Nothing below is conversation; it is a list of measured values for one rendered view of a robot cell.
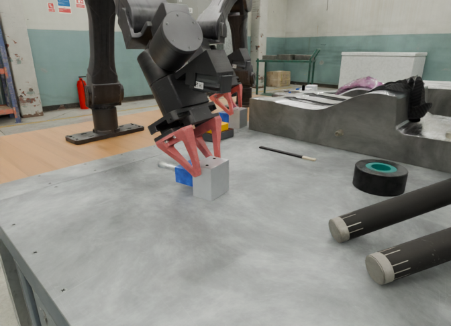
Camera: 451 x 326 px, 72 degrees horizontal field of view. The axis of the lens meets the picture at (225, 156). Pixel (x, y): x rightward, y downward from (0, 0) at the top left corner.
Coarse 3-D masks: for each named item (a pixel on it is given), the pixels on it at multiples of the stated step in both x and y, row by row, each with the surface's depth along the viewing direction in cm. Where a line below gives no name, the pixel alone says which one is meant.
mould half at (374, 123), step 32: (288, 96) 90; (384, 96) 63; (256, 128) 88; (288, 128) 81; (320, 128) 74; (352, 128) 69; (384, 128) 64; (416, 128) 66; (448, 128) 66; (416, 160) 62; (448, 160) 58
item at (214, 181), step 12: (168, 168) 54; (180, 168) 50; (204, 168) 46; (216, 168) 47; (228, 168) 50; (180, 180) 51; (192, 180) 49; (204, 180) 47; (216, 180) 48; (228, 180) 51; (204, 192) 48; (216, 192) 48
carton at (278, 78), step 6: (270, 72) 861; (276, 72) 848; (282, 72) 856; (288, 72) 877; (270, 78) 864; (276, 78) 852; (282, 78) 861; (288, 78) 881; (270, 84) 868; (276, 84) 857; (282, 84) 867; (288, 84) 888
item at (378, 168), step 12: (360, 168) 51; (372, 168) 51; (384, 168) 53; (396, 168) 51; (360, 180) 51; (372, 180) 49; (384, 180) 48; (396, 180) 48; (372, 192) 50; (384, 192) 49; (396, 192) 49
